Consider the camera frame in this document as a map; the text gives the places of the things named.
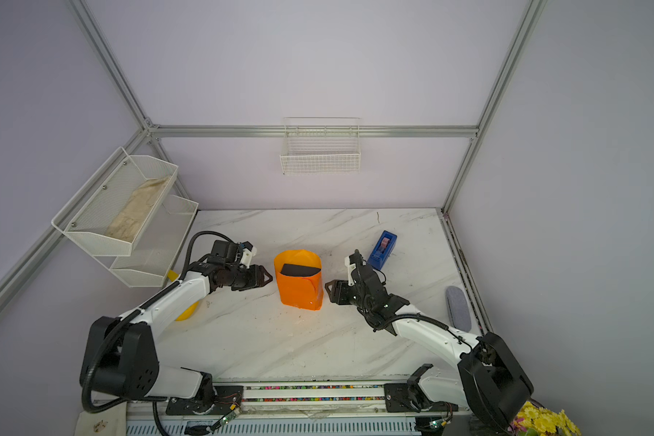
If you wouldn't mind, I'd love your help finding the white wire shelf basket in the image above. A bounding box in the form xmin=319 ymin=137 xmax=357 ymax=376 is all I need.
xmin=51 ymin=148 xmax=178 ymax=257
xmin=107 ymin=194 xmax=198 ymax=288

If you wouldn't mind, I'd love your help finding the yellow flower bouquet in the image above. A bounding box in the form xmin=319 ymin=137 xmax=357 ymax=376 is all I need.
xmin=509 ymin=401 xmax=581 ymax=436

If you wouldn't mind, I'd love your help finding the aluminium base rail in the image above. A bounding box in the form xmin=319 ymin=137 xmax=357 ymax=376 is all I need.
xmin=73 ymin=377 xmax=530 ymax=436

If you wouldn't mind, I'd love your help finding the grey round object on table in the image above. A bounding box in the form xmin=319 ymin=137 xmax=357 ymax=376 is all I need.
xmin=445 ymin=286 xmax=472 ymax=332

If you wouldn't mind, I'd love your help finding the beige cloth in basket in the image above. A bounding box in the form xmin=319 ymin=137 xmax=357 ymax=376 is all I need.
xmin=105 ymin=177 xmax=170 ymax=243

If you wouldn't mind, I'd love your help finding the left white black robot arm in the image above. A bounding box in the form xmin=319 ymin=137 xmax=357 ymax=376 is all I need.
xmin=79 ymin=232 xmax=273 ymax=413

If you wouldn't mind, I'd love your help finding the beige cloth bag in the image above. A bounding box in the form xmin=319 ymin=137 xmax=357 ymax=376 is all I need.
xmin=74 ymin=404 xmax=127 ymax=436

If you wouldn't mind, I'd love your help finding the upper white wire shelf basket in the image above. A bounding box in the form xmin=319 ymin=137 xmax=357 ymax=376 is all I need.
xmin=51 ymin=148 xmax=178 ymax=257

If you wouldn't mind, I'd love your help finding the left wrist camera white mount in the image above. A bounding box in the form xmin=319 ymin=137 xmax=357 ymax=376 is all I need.
xmin=238 ymin=242 xmax=257 ymax=269

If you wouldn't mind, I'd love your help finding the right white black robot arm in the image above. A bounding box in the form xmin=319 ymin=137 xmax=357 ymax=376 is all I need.
xmin=324 ymin=252 xmax=534 ymax=433

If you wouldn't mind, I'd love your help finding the white wire basket on wall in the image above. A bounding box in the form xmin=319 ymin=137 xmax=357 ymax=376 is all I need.
xmin=280 ymin=117 xmax=362 ymax=175

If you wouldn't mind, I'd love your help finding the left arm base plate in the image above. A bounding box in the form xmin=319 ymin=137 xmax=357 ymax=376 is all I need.
xmin=165 ymin=384 xmax=245 ymax=416

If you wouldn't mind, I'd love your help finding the lower white wire shelf basket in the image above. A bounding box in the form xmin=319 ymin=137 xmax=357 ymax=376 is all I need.
xmin=107 ymin=194 xmax=198 ymax=288

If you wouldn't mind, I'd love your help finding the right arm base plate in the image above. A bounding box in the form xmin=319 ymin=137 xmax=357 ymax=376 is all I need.
xmin=383 ymin=383 xmax=459 ymax=413

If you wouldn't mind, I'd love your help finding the yellow banana right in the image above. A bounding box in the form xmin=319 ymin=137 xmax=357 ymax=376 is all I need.
xmin=175 ymin=301 xmax=200 ymax=322

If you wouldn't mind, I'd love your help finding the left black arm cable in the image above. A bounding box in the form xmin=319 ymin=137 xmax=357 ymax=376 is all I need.
xmin=80 ymin=230 xmax=235 ymax=436

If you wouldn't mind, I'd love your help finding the blue tape dispenser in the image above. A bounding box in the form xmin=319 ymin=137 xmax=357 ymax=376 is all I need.
xmin=367 ymin=231 xmax=397 ymax=270

